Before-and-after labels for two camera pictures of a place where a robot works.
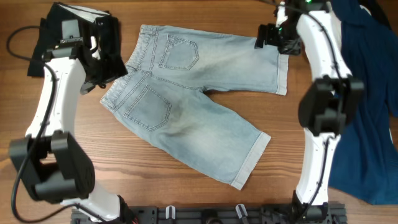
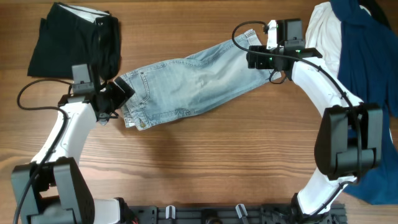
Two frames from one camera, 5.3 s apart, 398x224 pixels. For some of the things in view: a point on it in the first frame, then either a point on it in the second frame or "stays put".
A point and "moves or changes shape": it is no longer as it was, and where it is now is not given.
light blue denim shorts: x=158 y=92 moves or changes shape
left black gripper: x=113 y=73 -> x=122 y=97
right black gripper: x=265 y=35 -> x=252 y=58
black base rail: x=219 y=214 stays put
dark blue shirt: x=364 y=165 stays put
